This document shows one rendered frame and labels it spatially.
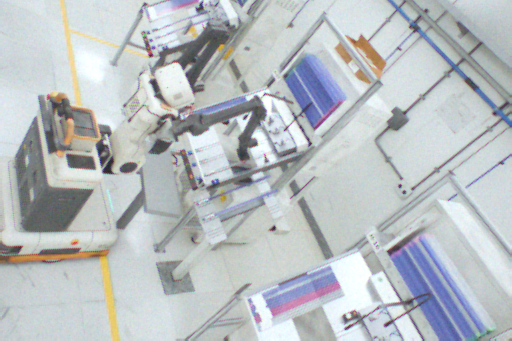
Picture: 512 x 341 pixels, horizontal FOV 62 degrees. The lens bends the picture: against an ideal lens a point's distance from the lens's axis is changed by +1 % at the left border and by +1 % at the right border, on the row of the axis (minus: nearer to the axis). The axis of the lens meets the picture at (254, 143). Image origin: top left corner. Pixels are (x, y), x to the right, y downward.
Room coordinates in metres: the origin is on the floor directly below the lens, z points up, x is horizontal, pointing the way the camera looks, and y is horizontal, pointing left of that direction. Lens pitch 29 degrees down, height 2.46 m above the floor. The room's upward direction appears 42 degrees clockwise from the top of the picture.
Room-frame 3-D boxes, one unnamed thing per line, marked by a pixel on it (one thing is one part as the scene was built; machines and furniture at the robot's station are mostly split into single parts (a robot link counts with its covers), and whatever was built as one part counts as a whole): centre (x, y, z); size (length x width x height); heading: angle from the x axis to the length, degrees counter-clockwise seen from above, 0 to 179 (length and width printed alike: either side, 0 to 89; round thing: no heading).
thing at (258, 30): (3.96, 0.96, 0.95); 1.35 x 0.82 x 1.90; 139
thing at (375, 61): (3.15, -0.19, 1.82); 0.68 x 0.30 x 0.20; 49
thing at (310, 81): (2.85, -0.08, 1.52); 0.51 x 0.13 x 0.27; 49
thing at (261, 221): (2.98, -0.11, 0.31); 0.70 x 0.65 x 0.62; 49
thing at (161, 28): (3.80, 1.08, 0.66); 1.01 x 0.73 x 1.31; 139
